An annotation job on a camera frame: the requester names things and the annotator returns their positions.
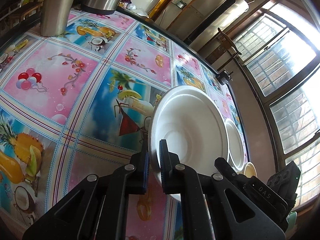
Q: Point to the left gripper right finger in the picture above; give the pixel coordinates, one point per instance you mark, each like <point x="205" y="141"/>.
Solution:
<point x="212" y="207"/>

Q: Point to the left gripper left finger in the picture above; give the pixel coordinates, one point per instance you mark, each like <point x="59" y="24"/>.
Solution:
<point x="97" y="207"/>

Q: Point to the cream ribbed plastic bowl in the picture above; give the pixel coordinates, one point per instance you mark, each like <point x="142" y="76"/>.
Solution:
<point x="249" y="170"/>

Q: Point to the white foam bowl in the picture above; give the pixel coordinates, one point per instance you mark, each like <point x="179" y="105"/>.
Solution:
<point x="193" y="127"/>
<point x="236" y="155"/>

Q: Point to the colourful fruit print tablecloth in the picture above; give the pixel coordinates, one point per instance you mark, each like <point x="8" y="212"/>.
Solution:
<point x="80" y="103"/>

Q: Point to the black table clamp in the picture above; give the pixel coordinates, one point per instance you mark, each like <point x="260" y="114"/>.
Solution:
<point x="224" y="77"/>

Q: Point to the wooden chair by window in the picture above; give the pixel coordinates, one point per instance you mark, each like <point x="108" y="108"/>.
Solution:
<point x="225" y="44"/>

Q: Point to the white standing air conditioner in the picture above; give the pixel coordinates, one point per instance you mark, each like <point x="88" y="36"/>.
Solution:
<point x="225" y="14"/>

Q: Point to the slim steel thermos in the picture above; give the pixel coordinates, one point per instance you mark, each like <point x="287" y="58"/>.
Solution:
<point x="54" y="17"/>

